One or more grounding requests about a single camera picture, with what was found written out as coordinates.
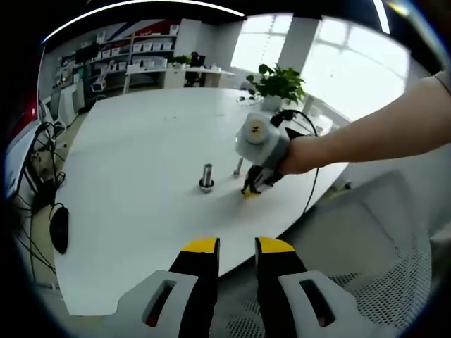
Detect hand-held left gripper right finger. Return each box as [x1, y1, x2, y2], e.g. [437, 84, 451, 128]
[254, 235, 357, 338]

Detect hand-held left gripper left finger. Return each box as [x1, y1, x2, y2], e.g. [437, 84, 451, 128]
[118, 235, 221, 338]

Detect thick metal threaded stud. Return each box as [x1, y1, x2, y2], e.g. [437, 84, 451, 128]
[198, 163, 216, 194]

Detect person's right hand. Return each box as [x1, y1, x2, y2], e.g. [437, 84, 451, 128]
[280, 135, 321, 176]

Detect white plant pot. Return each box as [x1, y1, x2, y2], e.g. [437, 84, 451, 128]
[262, 95, 283, 112]

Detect green potted plant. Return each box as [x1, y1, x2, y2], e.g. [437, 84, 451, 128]
[246, 63, 307, 105]

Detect black office chair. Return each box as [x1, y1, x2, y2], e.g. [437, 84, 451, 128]
[185, 51, 206, 87]

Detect white mesh office chair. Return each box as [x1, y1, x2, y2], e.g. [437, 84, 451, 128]
[211, 170, 435, 338]

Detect white background desk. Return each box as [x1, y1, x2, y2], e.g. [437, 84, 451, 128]
[125, 65, 236, 91]

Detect black computer mouse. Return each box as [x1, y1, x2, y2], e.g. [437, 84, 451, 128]
[49, 206, 70, 255]

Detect storage shelf with white bins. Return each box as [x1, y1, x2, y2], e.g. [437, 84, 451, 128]
[52, 24, 179, 79]

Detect small white office chair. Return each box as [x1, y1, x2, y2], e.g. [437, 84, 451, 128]
[91, 72, 109, 94]

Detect short ceiling light strip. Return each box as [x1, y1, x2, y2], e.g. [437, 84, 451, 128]
[372, 0, 391, 35]

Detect long curved ceiling light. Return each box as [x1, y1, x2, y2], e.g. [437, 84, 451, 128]
[40, 1, 246, 45]

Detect white cabinet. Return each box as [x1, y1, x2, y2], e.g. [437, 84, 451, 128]
[58, 84, 85, 115]

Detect computer monitor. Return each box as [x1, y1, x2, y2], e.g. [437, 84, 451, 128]
[5, 49, 46, 199]

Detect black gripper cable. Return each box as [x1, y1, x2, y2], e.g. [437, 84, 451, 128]
[270, 108, 320, 214]

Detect tangled black cables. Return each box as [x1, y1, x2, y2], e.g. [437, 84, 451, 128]
[17, 121, 68, 279]

